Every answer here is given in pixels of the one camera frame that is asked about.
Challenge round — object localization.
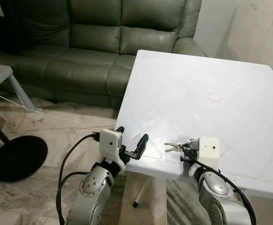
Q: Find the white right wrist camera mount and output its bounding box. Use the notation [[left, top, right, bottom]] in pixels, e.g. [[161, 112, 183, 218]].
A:
[[198, 137, 221, 170]]

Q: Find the thin white floor cable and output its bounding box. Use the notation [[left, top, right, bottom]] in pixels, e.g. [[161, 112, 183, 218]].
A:
[[0, 91, 121, 128]]

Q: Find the white plastic table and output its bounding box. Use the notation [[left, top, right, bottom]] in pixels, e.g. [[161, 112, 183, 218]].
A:
[[114, 49, 273, 202]]

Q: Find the black round stand base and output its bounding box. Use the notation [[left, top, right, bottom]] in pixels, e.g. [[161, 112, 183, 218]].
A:
[[0, 135, 49, 183]]

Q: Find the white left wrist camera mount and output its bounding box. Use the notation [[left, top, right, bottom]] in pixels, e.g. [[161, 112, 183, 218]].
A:
[[99, 129, 128, 175]]

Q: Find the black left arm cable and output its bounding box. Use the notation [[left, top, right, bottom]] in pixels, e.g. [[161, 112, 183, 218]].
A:
[[56, 133, 102, 225]]

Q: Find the black bag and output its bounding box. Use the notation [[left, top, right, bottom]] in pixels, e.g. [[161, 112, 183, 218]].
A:
[[0, 13, 21, 53]]

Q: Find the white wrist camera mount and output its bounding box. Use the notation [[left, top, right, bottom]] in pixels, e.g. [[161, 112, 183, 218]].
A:
[[198, 137, 221, 170], [99, 129, 128, 175]]

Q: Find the white table leg black foot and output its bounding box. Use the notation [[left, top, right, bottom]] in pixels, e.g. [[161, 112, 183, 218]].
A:
[[132, 176, 151, 209]]

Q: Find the dark green leather sofa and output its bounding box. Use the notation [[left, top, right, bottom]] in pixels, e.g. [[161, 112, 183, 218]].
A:
[[0, 0, 208, 109]]

